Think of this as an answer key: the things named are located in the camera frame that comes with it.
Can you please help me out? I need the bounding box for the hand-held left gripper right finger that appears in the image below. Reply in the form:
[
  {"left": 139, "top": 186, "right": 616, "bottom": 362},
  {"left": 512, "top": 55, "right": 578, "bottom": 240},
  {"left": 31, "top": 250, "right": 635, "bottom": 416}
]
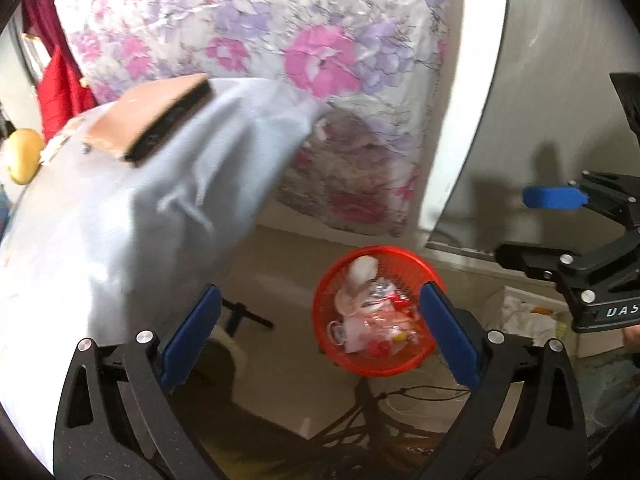
[{"left": 419, "top": 282, "right": 589, "bottom": 480}]

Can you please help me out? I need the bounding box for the grey white tablecloth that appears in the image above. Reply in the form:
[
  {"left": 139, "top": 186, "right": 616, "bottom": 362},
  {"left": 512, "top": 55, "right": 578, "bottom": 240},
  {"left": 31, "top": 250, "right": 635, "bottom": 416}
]
[{"left": 0, "top": 77, "right": 332, "bottom": 463}]

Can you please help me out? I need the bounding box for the silver foil wrapper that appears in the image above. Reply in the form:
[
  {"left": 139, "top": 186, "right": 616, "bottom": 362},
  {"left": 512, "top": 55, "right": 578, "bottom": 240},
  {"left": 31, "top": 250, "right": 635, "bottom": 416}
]
[{"left": 367, "top": 280, "right": 396, "bottom": 304}]

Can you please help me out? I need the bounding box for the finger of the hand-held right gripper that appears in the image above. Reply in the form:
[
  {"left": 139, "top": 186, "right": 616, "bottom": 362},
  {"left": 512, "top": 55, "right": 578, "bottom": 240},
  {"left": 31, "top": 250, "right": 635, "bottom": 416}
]
[
  {"left": 494, "top": 230, "right": 640, "bottom": 297},
  {"left": 522, "top": 172, "right": 640, "bottom": 232}
]

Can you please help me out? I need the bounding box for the red plastic mesh basket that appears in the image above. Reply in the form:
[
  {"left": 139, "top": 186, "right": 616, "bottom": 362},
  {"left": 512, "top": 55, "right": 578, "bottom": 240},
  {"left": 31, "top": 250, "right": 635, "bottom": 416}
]
[{"left": 312, "top": 245, "right": 447, "bottom": 379}]

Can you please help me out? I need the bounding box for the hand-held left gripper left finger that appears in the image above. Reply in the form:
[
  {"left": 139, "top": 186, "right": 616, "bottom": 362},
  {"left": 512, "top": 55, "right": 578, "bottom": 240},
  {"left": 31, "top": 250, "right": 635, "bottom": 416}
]
[{"left": 52, "top": 283, "right": 222, "bottom": 480}]

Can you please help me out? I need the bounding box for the floral plastic sheet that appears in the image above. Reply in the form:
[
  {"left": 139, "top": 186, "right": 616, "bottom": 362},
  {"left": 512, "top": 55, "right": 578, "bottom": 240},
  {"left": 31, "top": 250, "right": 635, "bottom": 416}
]
[{"left": 50, "top": 0, "right": 452, "bottom": 238}]

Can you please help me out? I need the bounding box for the dark red curtain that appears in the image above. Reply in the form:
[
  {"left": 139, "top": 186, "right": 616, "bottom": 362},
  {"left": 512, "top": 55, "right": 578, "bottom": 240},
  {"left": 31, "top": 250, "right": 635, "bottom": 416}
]
[{"left": 22, "top": 0, "right": 67, "bottom": 53}]

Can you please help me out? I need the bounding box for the yellow pomelo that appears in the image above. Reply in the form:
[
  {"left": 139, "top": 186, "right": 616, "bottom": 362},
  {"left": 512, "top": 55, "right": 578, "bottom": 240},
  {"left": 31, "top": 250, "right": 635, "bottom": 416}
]
[{"left": 4, "top": 129, "right": 45, "bottom": 186}]

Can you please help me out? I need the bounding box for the red cushion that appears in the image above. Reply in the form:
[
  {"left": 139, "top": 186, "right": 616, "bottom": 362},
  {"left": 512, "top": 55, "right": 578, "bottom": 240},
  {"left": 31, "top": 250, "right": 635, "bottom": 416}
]
[{"left": 39, "top": 45, "right": 99, "bottom": 144}]

